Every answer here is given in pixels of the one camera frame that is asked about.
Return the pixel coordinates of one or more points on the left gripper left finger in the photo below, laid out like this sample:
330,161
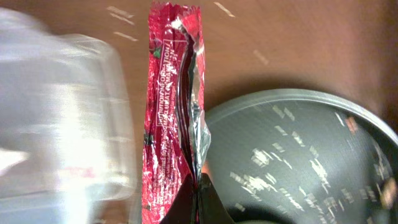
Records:
184,206

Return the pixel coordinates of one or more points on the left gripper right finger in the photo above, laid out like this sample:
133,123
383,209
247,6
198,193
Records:
210,207

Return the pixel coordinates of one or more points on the red snack wrapper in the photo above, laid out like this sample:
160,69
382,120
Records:
176,137

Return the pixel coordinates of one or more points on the clear plastic bin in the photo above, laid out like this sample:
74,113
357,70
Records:
66,129

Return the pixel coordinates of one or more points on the round black serving tray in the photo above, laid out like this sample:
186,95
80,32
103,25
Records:
301,156

